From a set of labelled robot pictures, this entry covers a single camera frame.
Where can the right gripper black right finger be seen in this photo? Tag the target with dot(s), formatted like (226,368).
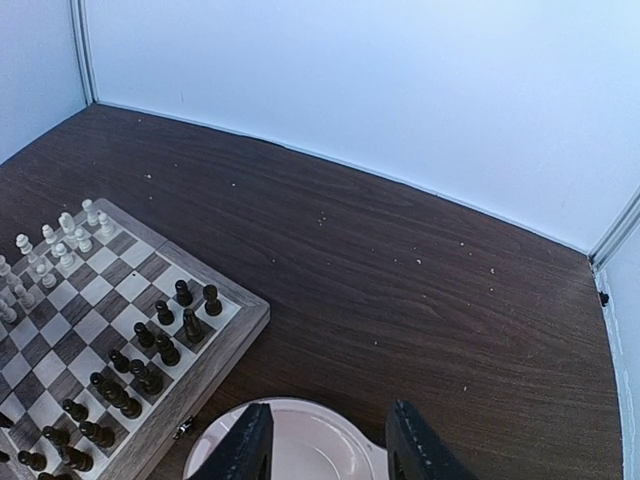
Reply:
(416,451)

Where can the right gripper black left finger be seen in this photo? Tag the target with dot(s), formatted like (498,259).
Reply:
(246,451)

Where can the dark tall chess piece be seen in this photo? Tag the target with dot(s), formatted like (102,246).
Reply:
(151,383)

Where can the dark chess piece eleventh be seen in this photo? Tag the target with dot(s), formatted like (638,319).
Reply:
(101,436)

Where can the dark pawn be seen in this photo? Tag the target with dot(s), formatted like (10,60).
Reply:
(183,294)

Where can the dark chess piece thirteenth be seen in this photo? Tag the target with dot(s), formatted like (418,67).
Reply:
(75,459)

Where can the dark chess piece twelfth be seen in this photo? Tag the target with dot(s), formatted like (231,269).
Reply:
(57,437)

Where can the dark chess piece fourteenth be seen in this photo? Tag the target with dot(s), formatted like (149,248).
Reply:
(33,460)

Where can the dark chess piece fifteenth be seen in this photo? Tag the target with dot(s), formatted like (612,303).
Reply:
(99,382)

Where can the wooden chess board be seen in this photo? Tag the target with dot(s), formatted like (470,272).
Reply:
(117,341)

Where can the white chess pieces row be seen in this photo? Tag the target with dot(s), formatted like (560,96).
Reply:
(77,266)

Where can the pink plastic double bowl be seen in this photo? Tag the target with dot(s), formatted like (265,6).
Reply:
(312,441)

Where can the aluminium frame post right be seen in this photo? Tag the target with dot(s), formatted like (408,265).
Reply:
(623,226)

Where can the aluminium frame post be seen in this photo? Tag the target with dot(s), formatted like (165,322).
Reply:
(80,29)
(623,226)

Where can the aluminium frame post left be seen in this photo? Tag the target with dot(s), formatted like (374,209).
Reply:
(80,29)

